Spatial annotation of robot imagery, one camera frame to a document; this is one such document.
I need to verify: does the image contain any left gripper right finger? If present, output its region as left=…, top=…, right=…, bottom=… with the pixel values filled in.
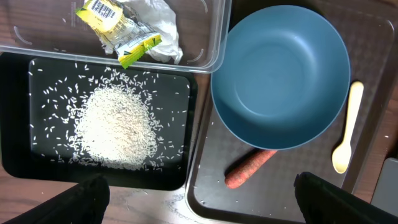
left=294, top=172, right=397, bottom=224

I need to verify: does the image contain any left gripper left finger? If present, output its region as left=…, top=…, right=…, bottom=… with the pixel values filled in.
left=4, top=174, right=110, bottom=224

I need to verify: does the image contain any yellow plastic spoon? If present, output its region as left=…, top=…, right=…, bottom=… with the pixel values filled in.
left=331, top=81, right=364, bottom=174

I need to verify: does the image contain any white rice pile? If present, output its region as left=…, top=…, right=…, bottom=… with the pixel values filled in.
left=27, top=60, right=190, bottom=172

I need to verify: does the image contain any orange carrot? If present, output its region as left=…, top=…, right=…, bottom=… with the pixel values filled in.
left=224, top=149, right=277, bottom=189

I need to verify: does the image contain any dark blue plate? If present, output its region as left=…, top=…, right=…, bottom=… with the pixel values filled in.
left=211, top=5, right=351, bottom=150

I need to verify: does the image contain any yellow green snack wrapper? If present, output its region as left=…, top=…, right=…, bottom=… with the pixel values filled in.
left=75, top=0, right=161, bottom=68

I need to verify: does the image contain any black waste tray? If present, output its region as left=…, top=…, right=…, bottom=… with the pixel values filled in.
left=1, top=53, right=198, bottom=190

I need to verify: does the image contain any clear plastic bin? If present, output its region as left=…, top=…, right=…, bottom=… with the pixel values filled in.
left=1, top=0, right=231, bottom=73

